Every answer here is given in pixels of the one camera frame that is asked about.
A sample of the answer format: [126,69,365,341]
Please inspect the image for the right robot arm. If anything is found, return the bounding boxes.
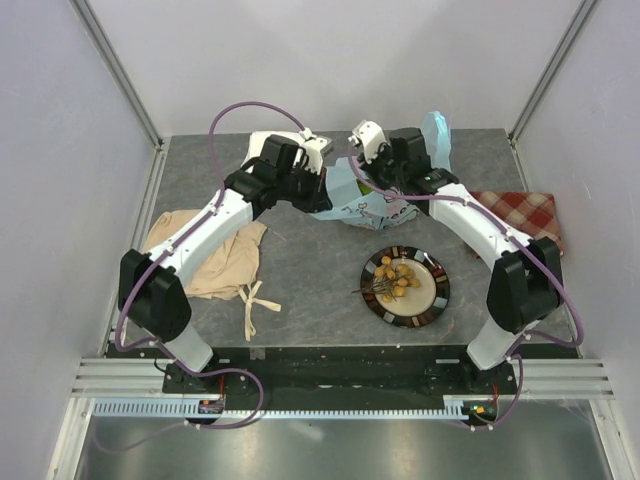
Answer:
[351,121,565,394]

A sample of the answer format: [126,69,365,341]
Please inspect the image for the light blue plastic bag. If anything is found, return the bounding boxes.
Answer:
[313,111,451,230]

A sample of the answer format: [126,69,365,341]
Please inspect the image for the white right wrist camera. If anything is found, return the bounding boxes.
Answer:
[348,120,387,164]

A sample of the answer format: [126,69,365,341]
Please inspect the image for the white folded cloth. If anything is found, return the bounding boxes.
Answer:
[242,131,304,166]

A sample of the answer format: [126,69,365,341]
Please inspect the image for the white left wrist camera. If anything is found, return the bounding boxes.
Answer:
[299,128,332,174]

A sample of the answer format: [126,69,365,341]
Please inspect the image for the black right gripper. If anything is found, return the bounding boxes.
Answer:
[356,141,407,193]

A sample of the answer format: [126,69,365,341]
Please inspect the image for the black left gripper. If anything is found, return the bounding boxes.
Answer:
[277,163,333,215]

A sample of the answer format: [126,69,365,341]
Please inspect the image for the yellow fake berry bunch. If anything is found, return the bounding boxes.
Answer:
[355,255,422,303]

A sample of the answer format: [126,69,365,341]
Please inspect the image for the beige crumpled cloth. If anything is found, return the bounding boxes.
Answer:
[144,209,282,342]

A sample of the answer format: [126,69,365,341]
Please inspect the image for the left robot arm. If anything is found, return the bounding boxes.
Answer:
[118,130,332,393]

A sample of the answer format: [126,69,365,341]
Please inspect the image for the dark rimmed beige plate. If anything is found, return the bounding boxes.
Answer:
[355,245,450,329]

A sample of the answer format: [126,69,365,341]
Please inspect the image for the red plaid cloth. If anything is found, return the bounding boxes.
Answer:
[471,191,564,255]

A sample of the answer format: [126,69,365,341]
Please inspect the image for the aluminium frame rail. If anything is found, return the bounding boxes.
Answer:
[71,358,613,400]

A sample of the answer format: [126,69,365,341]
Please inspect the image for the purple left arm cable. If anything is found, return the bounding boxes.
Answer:
[113,101,314,351]

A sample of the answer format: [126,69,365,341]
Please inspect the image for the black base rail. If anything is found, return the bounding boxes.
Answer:
[163,345,517,403]

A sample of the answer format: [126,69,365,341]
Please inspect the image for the white slotted cable duct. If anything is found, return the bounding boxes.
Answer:
[92,396,470,420]

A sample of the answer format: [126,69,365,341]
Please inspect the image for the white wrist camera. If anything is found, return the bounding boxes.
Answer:
[299,128,332,174]
[348,120,387,164]

